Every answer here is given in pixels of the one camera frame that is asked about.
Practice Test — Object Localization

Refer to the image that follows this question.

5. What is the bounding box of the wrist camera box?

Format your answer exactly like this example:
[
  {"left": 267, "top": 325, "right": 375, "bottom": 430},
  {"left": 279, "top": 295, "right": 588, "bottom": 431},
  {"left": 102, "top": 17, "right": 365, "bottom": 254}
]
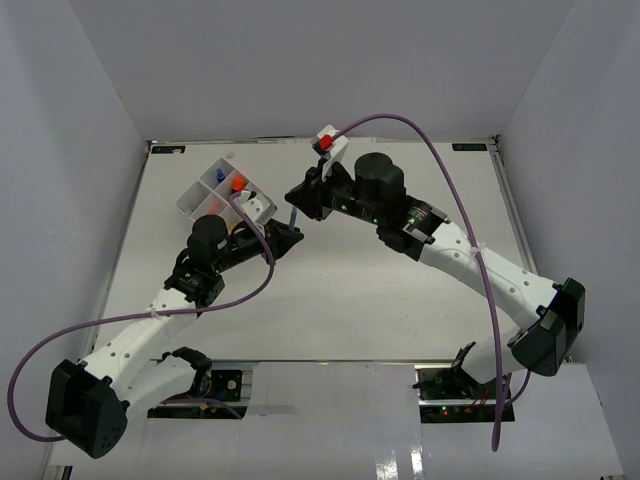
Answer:
[
  {"left": 237, "top": 190, "right": 277, "bottom": 226},
  {"left": 312, "top": 125, "right": 349, "bottom": 181}
]

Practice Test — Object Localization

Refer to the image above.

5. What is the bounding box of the left black corner label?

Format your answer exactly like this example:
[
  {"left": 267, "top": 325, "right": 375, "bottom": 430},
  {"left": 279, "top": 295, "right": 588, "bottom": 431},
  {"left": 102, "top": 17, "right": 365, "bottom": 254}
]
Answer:
[{"left": 151, "top": 145, "right": 186, "bottom": 155}]

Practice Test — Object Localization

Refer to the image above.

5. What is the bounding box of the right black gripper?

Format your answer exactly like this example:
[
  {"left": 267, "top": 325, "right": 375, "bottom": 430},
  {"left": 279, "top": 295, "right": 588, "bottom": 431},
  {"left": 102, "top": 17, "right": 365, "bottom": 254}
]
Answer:
[{"left": 285, "top": 160, "right": 383, "bottom": 228}]

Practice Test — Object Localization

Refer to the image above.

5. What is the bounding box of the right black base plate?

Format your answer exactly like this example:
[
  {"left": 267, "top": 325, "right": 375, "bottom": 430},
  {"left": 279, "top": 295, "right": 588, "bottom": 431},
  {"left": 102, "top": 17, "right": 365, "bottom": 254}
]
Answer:
[{"left": 413, "top": 367, "right": 498, "bottom": 425}]

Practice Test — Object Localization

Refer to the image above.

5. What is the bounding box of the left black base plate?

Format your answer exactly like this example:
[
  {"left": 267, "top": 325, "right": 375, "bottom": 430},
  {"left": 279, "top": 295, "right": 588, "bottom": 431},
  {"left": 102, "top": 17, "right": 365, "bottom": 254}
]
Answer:
[{"left": 160, "top": 369, "right": 244, "bottom": 405}]

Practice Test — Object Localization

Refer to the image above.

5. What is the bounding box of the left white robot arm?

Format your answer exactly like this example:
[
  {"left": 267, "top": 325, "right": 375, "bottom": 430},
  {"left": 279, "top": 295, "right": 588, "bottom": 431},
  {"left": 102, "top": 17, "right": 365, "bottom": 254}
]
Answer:
[{"left": 45, "top": 215, "right": 304, "bottom": 459}]

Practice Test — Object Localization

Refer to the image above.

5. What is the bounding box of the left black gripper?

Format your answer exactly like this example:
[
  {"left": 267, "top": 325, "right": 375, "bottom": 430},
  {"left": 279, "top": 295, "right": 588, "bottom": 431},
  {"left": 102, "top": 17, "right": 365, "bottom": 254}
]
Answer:
[{"left": 212, "top": 216, "right": 304, "bottom": 274}]

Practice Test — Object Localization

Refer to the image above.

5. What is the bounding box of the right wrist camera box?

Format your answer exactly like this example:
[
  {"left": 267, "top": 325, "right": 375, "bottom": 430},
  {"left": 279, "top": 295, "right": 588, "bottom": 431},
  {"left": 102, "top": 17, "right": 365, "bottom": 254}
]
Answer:
[{"left": 312, "top": 125, "right": 349, "bottom": 181}]

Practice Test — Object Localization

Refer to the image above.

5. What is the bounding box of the orange cap black highlighter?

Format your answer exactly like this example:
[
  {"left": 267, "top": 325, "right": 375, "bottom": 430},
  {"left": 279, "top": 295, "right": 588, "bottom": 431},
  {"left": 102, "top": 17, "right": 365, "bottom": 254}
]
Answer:
[{"left": 231, "top": 176, "right": 247, "bottom": 194}]

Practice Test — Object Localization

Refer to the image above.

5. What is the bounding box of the white divided organizer box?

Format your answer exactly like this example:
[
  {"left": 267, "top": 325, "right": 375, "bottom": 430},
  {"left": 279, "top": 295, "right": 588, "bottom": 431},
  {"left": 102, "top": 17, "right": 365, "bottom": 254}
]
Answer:
[{"left": 175, "top": 158, "right": 267, "bottom": 232}]

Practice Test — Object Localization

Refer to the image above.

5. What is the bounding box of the black corner label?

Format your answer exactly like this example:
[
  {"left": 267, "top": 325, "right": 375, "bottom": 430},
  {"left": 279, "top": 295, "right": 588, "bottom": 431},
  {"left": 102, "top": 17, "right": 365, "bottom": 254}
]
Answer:
[
  {"left": 452, "top": 143, "right": 488, "bottom": 152},
  {"left": 151, "top": 145, "right": 186, "bottom": 155}
]

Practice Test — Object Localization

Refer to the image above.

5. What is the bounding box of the right black corner label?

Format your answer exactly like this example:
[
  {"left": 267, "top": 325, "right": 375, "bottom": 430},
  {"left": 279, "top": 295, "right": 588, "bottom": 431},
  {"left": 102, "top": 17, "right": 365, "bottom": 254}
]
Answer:
[{"left": 452, "top": 143, "right": 488, "bottom": 152}]

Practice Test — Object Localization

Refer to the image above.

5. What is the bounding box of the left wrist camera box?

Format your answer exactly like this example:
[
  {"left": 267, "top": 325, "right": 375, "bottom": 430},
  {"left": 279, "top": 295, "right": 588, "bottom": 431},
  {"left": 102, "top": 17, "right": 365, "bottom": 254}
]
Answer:
[{"left": 237, "top": 190, "right": 277, "bottom": 226}]

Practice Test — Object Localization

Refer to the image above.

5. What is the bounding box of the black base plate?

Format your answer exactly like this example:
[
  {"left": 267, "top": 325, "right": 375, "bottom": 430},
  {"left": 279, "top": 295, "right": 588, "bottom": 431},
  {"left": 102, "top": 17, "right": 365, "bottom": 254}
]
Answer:
[
  {"left": 160, "top": 369, "right": 244, "bottom": 405},
  {"left": 413, "top": 367, "right": 498, "bottom": 425}
]

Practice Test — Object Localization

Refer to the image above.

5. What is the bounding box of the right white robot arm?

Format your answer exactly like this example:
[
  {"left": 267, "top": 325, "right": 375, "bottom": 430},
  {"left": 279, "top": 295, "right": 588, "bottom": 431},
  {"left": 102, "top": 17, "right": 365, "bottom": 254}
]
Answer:
[{"left": 285, "top": 153, "right": 586, "bottom": 399}]

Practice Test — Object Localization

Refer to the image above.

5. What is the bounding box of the light blue pen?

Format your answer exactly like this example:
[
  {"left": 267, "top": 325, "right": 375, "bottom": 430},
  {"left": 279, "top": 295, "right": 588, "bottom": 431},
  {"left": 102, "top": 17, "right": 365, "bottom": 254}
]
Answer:
[{"left": 288, "top": 207, "right": 298, "bottom": 231}]

